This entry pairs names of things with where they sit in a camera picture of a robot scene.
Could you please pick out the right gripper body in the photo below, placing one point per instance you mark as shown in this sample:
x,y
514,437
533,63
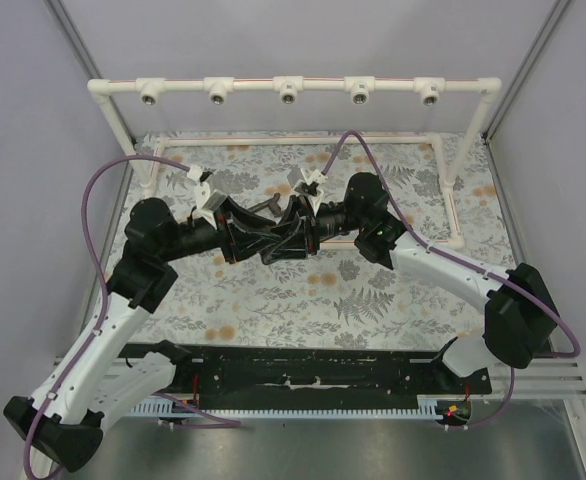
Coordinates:
x,y
309,230

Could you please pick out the floral table mat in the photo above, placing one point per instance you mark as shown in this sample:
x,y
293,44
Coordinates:
x,y
333,299

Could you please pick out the white pipe frame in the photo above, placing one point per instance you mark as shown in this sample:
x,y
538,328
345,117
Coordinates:
x,y
359,90

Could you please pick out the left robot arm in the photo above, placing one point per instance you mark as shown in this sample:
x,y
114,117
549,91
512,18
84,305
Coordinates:
x,y
68,415

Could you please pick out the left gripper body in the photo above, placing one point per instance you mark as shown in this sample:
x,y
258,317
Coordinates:
x,y
228,238

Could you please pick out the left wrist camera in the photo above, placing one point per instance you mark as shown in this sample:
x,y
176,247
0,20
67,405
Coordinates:
x,y
209,193

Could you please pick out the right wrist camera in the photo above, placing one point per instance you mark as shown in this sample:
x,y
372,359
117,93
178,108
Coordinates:
x,y
308,183

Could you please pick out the white cable duct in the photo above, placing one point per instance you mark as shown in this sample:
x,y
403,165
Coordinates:
x,y
158,407

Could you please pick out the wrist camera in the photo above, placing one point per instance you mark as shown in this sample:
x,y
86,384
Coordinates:
x,y
209,193
308,183

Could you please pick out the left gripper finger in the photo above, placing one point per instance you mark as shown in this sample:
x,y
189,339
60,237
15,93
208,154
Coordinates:
x,y
239,220
252,244

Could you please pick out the dark short faucet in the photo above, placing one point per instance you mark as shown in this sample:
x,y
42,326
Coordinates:
x,y
271,204

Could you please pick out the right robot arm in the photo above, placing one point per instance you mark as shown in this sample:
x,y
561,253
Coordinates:
x,y
518,311

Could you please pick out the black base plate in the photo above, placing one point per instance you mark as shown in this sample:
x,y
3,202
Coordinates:
x,y
266,378

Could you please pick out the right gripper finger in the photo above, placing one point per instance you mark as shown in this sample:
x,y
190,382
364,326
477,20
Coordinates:
x,y
290,248
291,224

